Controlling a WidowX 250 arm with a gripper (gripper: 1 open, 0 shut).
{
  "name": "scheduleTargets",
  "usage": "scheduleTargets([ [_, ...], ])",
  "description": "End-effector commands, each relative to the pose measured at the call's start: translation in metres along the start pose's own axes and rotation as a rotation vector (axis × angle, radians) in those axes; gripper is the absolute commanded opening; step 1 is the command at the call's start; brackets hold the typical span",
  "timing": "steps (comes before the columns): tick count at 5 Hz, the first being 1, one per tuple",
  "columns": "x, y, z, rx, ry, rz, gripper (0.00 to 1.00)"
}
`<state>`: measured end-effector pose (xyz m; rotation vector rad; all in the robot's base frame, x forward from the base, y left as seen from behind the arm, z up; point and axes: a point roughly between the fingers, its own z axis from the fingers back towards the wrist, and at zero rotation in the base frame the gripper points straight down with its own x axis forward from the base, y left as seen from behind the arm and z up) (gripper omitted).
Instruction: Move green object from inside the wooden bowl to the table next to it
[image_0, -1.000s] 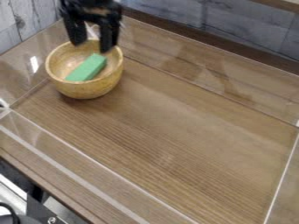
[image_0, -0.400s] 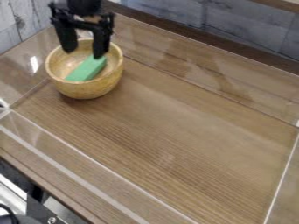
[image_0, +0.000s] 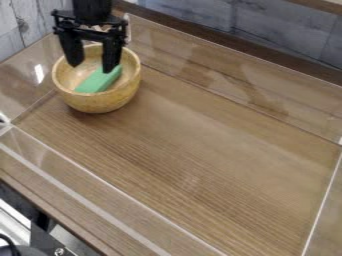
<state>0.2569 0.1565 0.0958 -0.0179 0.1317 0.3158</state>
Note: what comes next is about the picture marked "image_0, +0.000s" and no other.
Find clear acrylic tray walls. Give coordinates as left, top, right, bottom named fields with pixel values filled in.
left=0, top=18, right=342, bottom=256

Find black cable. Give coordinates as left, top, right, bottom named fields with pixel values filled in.
left=0, top=233, right=19, bottom=256

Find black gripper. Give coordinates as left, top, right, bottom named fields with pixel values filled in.
left=51, top=0, right=128, bottom=73

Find green rectangular block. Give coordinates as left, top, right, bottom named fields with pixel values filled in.
left=73, top=65, right=123, bottom=93

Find black metal bracket with screw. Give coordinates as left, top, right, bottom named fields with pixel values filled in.
left=29, top=223, right=98, bottom=256

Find wooden bowl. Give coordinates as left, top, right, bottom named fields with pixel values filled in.
left=52, top=44, right=142, bottom=114

